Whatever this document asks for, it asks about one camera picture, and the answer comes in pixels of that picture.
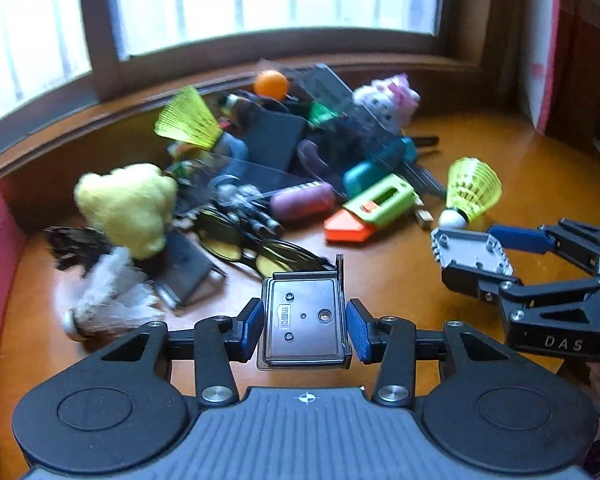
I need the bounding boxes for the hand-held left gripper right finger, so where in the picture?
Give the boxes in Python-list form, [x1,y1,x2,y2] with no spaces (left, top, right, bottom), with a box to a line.
[345,298,508,407]

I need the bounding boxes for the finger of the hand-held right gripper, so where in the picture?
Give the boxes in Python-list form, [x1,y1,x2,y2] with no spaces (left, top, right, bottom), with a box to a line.
[442,265,600,311]
[487,219,600,276]

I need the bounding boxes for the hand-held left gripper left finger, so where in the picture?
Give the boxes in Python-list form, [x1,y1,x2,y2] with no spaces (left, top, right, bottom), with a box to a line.
[102,298,263,407]

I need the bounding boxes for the silver metal block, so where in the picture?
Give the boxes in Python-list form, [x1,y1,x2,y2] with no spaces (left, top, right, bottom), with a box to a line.
[430,227,513,278]

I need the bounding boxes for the clear action camera case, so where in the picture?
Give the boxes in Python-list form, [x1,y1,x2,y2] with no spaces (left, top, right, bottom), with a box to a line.
[257,255,352,373]

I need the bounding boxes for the pink cardboard box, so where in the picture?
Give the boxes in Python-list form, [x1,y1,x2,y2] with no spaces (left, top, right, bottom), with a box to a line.
[0,180,28,443]

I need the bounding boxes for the yellow shuttlecock with white cap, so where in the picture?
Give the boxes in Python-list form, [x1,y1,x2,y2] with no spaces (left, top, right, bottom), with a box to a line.
[440,157,502,231]

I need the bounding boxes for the black glasses with yellow lenses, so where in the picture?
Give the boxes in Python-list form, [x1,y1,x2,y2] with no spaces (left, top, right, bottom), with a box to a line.
[195,210,331,281]

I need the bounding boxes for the small black wallet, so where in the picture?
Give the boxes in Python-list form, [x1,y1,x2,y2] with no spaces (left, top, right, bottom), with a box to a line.
[155,235,227,308]

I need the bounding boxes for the green and orange utility knife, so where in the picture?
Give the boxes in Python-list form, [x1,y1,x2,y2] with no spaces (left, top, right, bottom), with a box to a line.
[324,174,416,245]

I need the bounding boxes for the silver and black metal tool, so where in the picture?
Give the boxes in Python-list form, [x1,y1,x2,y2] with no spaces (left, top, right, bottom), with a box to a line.
[215,182,283,236]

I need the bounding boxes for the purple oblong case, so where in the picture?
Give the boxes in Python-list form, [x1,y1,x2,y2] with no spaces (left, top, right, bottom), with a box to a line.
[271,181,336,222]

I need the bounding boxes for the white feather shuttlecock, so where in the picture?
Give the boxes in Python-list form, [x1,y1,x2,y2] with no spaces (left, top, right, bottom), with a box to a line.
[62,250,166,342]

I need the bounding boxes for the teal plastic case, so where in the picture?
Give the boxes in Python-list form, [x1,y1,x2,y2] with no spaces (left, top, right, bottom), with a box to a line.
[342,137,417,196]

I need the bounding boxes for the yellow plush toy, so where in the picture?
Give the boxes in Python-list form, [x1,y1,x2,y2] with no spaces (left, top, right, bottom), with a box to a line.
[75,162,178,261]

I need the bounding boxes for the red and white carton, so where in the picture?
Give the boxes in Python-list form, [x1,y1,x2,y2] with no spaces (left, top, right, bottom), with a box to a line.
[522,0,576,133]

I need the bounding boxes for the black feather shuttlecock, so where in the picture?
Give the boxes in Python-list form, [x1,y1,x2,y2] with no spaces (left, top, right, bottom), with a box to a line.
[45,227,113,277]

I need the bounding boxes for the black flat box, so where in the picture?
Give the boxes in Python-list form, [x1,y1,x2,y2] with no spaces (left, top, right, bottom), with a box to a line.
[242,110,306,171]

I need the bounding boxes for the pink and white plush toy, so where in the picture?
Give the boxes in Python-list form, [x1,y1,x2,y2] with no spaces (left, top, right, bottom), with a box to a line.
[354,74,421,131]

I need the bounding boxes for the yellow plastic shuttlecock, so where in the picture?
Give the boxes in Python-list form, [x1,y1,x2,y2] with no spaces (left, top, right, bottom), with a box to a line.
[155,86,224,151]

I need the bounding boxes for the dark transparent mesh case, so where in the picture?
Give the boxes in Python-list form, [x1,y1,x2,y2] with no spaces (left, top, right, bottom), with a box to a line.
[285,64,396,161]

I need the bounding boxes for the wooden window sill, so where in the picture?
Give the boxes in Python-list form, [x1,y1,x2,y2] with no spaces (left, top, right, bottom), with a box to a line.
[0,55,481,181]

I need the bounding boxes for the orange ping pong ball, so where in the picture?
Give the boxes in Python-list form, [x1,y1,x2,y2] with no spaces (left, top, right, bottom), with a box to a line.
[254,71,290,99]

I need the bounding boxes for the grey window frame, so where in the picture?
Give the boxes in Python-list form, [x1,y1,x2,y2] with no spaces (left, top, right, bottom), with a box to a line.
[0,0,526,126]

